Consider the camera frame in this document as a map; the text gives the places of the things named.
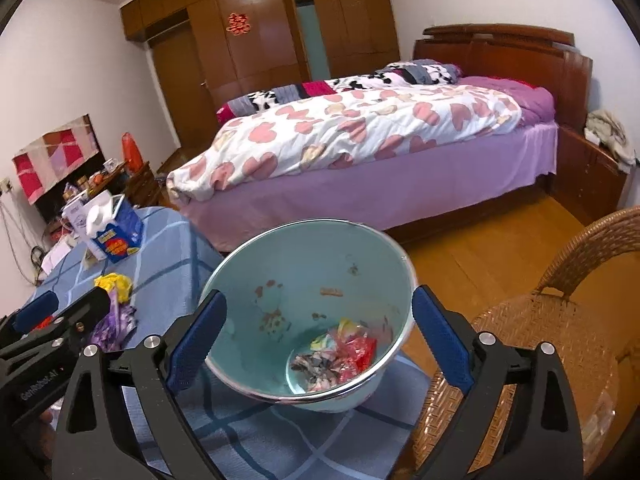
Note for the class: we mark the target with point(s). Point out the wicker chair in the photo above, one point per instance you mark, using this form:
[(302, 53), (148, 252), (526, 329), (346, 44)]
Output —
[(525, 335)]

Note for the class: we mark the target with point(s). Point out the yellow wrapper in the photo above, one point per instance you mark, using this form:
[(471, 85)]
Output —
[(116, 282)]

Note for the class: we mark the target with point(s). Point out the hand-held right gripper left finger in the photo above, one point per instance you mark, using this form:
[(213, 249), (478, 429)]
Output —
[(192, 345)]

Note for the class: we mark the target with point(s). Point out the black television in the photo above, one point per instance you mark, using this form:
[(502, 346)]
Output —
[(55, 202)]

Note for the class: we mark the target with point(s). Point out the beige cloth pile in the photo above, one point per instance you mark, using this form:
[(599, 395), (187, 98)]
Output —
[(607, 132)]

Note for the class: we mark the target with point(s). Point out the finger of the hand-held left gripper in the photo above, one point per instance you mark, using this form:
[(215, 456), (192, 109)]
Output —
[(85, 305), (35, 305)]

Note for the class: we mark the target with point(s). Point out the grey patterned wrapper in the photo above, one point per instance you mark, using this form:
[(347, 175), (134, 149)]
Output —
[(312, 365)]

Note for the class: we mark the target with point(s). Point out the wooden bed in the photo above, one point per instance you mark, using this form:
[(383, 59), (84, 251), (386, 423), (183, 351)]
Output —
[(500, 55)]

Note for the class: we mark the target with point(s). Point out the red snack wrapper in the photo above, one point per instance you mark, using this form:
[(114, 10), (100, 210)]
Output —
[(357, 352)]

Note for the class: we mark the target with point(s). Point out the patchwork blanket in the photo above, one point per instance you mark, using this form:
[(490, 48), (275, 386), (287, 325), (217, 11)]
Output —
[(300, 91)]

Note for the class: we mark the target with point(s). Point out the purple wrapper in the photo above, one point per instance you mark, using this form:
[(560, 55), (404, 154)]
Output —
[(117, 322)]

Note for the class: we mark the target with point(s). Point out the red patchwork cover cloth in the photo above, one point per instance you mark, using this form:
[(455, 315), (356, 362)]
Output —
[(55, 155)]

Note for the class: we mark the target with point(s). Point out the light green enamel basin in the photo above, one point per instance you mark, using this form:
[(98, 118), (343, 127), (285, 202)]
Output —
[(300, 270)]

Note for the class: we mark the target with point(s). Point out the orange foil wrapper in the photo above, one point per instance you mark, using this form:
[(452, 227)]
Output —
[(44, 321)]

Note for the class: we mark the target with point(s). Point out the brown wooden door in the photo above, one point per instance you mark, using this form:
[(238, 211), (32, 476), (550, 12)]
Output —
[(180, 85)]

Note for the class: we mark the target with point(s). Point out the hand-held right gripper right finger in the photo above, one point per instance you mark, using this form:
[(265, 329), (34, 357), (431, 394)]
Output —
[(440, 340)]

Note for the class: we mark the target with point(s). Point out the wooden nightstand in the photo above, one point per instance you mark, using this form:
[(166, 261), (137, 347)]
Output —
[(585, 175)]

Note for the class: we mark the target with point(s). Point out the white heart print duvet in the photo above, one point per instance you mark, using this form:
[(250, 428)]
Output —
[(350, 130)]

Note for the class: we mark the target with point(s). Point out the brown wooden wardrobe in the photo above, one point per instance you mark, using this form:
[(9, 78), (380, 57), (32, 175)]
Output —
[(260, 60)]

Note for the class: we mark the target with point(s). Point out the blue checked tablecloth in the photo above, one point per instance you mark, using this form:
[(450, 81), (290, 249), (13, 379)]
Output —
[(165, 260)]

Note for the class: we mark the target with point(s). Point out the white mug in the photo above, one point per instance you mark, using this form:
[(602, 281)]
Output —
[(110, 165)]

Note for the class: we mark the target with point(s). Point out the red plastic bag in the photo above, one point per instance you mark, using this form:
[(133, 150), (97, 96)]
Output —
[(131, 152)]

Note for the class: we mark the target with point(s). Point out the red paper decoration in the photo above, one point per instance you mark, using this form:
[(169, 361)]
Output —
[(238, 23)]

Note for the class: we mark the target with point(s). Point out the purple bed sheet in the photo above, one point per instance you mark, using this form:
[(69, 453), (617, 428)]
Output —
[(375, 190)]

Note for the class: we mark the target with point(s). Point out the blue milk carton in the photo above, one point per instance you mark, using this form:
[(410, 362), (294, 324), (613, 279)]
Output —
[(117, 240)]

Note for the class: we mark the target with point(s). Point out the white printed box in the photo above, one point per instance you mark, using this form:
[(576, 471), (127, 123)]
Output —
[(75, 210)]

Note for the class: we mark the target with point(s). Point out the wall socket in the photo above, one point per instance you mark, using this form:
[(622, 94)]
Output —
[(6, 185)]

